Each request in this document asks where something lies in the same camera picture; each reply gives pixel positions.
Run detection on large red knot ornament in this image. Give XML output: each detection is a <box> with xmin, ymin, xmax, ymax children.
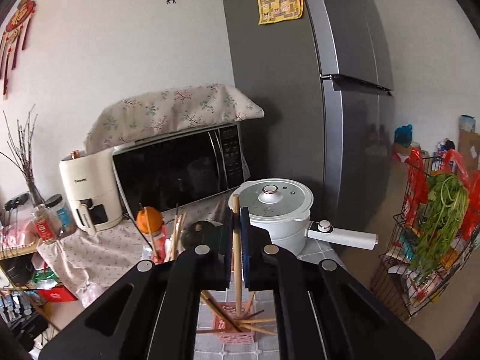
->
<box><xmin>0</xmin><ymin>0</ymin><xmax>38</xmax><ymax>100</ymax></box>

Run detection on dark grey refrigerator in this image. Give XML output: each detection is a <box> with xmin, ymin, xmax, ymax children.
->
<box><xmin>218</xmin><ymin>0</ymin><xmax>397</xmax><ymax>259</ymax></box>

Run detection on dried branches bunch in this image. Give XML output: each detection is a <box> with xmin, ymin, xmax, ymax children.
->
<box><xmin>0</xmin><ymin>105</ymin><xmax>47</xmax><ymax>211</ymax></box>

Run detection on pile of wooden chopsticks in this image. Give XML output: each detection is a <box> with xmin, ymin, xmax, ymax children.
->
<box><xmin>197</xmin><ymin>289</ymin><xmax>277</xmax><ymax>336</ymax></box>

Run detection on green cilantro bunch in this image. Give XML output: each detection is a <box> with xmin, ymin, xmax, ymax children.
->
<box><xmin>410</xmin><ymin>172</ymin><xmax>470</xmax><ymax>286</ymax></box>

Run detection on light wooden chopstick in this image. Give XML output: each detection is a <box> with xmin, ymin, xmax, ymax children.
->
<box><xmin>230</xmin><ymin>194</ymin><xmax>244</xmax><ymax>317</ymax></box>

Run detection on floral microwave cover cloth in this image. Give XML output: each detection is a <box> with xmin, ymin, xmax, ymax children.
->
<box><xmin>83</xmin><ymin>83</ymin><xmax>265</xmax><ymax>152</ymax></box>

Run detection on bunch of thin bamboo chopsticks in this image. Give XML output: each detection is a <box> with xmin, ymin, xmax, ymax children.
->
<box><xmin>143</xmin><ymin>202</ymin><xmax>187</xmax><ymax>263</ymax></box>

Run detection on white electric cooking pot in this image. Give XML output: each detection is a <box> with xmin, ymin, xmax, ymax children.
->
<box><xmin>228</xmin><ymin>178</ymin><xmax>378</xmax><ymax>256</ymax></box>

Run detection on black wire storage rack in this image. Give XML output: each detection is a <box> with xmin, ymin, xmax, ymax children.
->
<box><xmin>369</xmin><ymin>155</ymin><xmax>480</xmax><ymax>322</ymax></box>

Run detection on black microwave oven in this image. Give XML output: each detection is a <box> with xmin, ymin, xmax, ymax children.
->
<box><xmin>112</xmin><ymin>123</ymin><xmax>251</xmax><ymax>229</ymax></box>

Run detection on brown cardboard box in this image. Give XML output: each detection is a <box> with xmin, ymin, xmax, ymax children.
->
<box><xmin>457</xmin><ymin>129</ymin><xmax>480</xmax><ymax>158</ymax></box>

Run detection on glass jar red label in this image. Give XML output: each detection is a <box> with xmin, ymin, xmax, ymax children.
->
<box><xmin>32</xmin><ymin>204</ymin><xmax>62</xmax><ymax>243</ymax></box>

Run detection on blue plastic bag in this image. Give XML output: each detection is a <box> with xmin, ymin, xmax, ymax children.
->
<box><xmin>394</xmin><ymin>124</ymin><xmax>414</xmax><ymax>148</ymax></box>

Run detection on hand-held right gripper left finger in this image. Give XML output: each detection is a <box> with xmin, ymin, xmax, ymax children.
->
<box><xmin>38</xmin><ymin>207</ymin><xmax>232</xmax><ymax>360</ymax></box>

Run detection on red box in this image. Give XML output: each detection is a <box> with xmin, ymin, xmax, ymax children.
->
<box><xmin>37</xmin><ymin>285</ymin><xmax>78</xmax><ymax>303</ymax></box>

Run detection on floral tablecloth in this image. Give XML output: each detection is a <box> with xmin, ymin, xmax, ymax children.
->
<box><xmin>37</xmin><ymin>199</ymin><xmax>226</xmax><ymax>301</ymax></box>

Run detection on glass jar teal label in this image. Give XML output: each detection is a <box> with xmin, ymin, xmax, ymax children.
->
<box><xmin>45</xmin><ymin>194</ymin><xmax>74</xmax><ymax>233</ymax></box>

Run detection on orange fruit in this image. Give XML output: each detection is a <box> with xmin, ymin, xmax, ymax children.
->
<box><xmin>136</xmin><ymin>205</ymin><xmax>164</xmax><ymax>234</ymax></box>

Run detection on white air fryer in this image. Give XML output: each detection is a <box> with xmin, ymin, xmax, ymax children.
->
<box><xmin>59</xmin><ymin>149</ymin><xmax>124</xmax><ymax>236</ymax></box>

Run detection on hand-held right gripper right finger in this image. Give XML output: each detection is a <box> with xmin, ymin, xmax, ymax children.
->
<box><xmin>240</xmin><ymin>206</ymin><xmax>436</xmax><ymax>360</ymax></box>

